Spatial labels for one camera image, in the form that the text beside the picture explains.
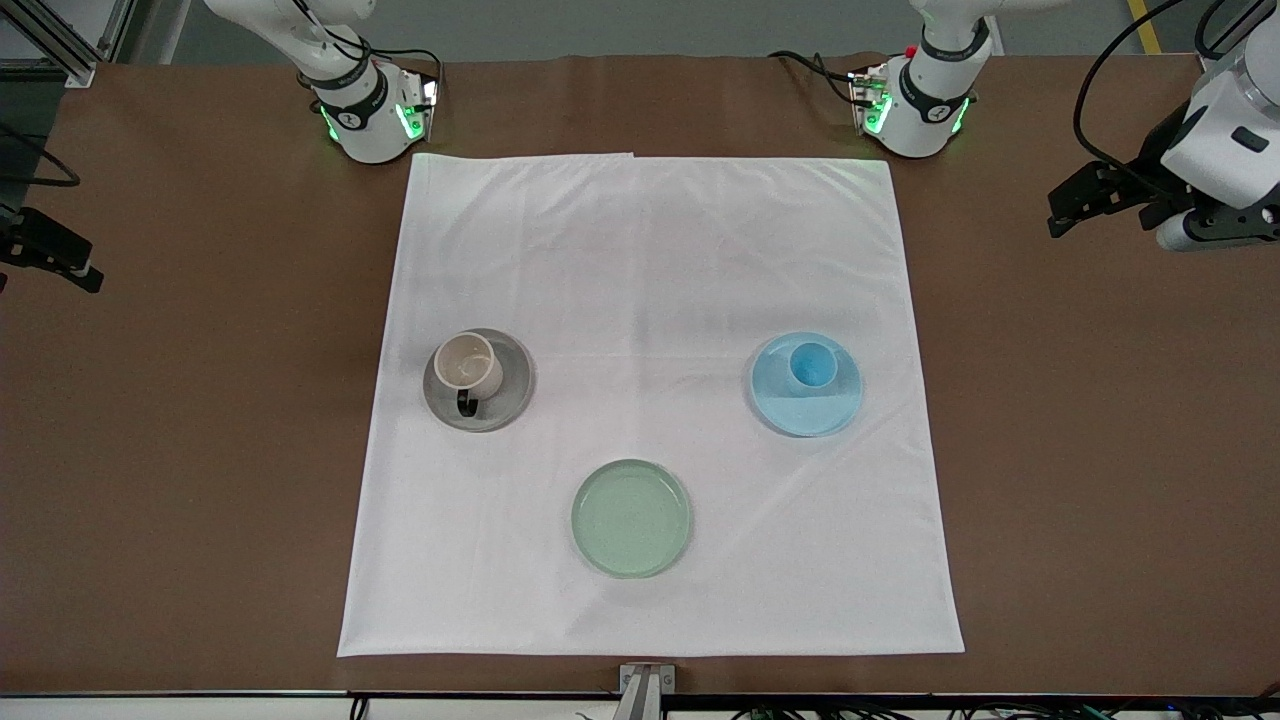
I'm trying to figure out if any blue cup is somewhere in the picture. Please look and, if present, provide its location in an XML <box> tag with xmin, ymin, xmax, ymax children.
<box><xmin>787</xmin><ymin>341</ymin><xmax>840</xmax><ymax>391</ymax></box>

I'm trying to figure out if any white mug black handle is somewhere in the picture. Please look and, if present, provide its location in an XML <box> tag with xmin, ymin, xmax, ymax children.
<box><xmin>432</xmin><ymin>331</ymin><xmax>505</xmax><ymax>420</ymax></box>

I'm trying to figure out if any blue plate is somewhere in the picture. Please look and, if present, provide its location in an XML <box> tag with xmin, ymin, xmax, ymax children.
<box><xmin>751</xmin><ymin>331</ymin><xmax>864</xmax><ymax>438</ymax></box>

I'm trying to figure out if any gray plate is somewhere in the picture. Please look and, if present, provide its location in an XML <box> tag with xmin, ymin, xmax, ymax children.
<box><xmin>422</xmin><ymin>328</ymin><xmax>536</xmax><ymax>434</ymax></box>

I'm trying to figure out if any green plate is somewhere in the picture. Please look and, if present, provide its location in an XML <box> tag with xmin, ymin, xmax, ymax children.
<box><xmin>571</xmin><ymin>459</ymin><xmax>694</xmax><ymax>579</ymax></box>

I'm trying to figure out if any white cloth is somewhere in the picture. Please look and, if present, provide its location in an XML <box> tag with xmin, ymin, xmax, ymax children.
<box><xmin>337</xmin><ymin>152</ymin><xmax>966</xmax><ymax>658</ymax></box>

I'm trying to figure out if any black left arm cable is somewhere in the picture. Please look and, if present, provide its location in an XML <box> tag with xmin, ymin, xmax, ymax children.
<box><xmin>1073</xmin><ymin>0</ymin><xmax>1261</xmax><ymax>201</ymax></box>

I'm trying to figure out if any aluminium frame profile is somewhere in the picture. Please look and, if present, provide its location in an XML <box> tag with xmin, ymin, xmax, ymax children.
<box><xmin>1195</xmin><ymin>0</ymin><xmax>1280</xmax><ymax>71</ymax></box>
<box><xmin>0</xmin><ymin>0</ymin><xmax>136</xmax><ymax>89</ymax></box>

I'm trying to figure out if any black left base cable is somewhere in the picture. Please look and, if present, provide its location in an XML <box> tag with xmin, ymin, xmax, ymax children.
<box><xmin>768</xmin><ymin>50</ymin><xmax>867</xmax><ymax>107</ymax></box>

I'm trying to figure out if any black base cable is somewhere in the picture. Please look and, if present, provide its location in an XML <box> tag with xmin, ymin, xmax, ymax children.
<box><xmin>372</xmin><ymin>50</ymin><xmax>446</xmax><ymax>113</ymax></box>
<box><xmin>768</xmin><ymin>50</ymin><xmax>867</xmax><ymax>107</ymax></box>

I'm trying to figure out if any black right base cable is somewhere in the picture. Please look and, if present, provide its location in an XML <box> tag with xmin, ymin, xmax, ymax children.
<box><xmin>372</xmin><ymin>50</ymin><xmax>446</xmax><ymax>113</ymax></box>

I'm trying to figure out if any metal bracket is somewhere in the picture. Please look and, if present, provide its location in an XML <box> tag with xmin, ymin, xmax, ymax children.
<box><xmin>612</xmin><ymin>663</ymin><xmax>677</xmax><ymax>720</ymax></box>

